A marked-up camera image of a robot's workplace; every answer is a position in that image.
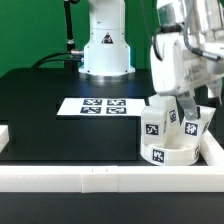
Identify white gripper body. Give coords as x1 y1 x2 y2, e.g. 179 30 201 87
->
150 26 224 98

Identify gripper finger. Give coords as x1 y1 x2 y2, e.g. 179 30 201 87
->
177 95 200 121

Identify white round stool seat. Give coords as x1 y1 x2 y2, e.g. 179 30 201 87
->
140 144 200 166

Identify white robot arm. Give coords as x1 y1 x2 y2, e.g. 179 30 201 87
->
79 0 224 120

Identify white U-shaped fence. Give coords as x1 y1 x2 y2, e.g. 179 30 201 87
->
0 133 224 193

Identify white marker base plate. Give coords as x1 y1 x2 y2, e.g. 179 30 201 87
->
57 98 145 116

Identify black cables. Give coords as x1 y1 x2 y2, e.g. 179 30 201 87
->
31 49 84 70

